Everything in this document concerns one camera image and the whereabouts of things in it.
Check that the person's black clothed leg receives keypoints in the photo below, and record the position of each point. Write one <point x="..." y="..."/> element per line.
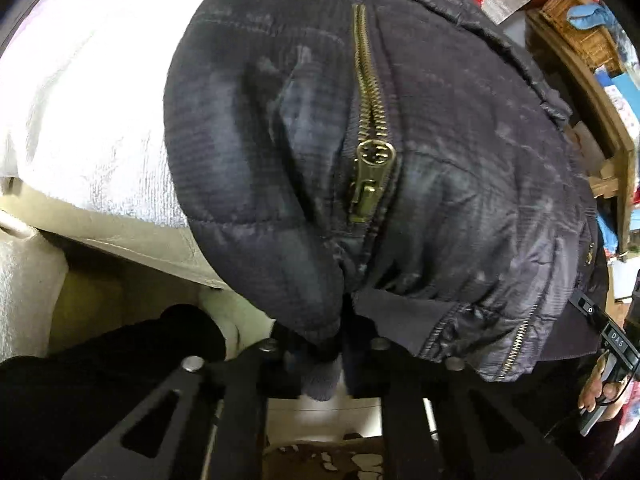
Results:
<point x="90" y="385"/>

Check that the beige mattress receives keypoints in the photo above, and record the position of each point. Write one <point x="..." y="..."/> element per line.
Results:
<point x="125" y="255"/>

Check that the small blue cloth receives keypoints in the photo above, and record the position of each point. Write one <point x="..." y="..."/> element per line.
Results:
<point x="586" y="16"/>

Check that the black quilted jacket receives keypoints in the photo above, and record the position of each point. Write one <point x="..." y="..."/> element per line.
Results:
<point x="450" y="185"/>

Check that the white blanket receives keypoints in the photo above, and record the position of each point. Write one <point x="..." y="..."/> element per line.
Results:
<point x="100" y="110"/>

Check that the light blue box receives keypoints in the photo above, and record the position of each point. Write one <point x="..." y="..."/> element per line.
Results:
<point x="625" y="90"/>

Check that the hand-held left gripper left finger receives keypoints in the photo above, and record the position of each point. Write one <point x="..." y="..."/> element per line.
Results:
<point x="235" y="390"/>

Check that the wooden shelf unit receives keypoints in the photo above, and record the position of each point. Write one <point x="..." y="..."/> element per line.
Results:
<point x="595" y="110"/>

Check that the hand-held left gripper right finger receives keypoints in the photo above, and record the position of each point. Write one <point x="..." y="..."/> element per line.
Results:
<point x="400" y="385"/>

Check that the person's right hand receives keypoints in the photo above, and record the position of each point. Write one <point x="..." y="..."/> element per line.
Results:
<point x="597" y="390"/>

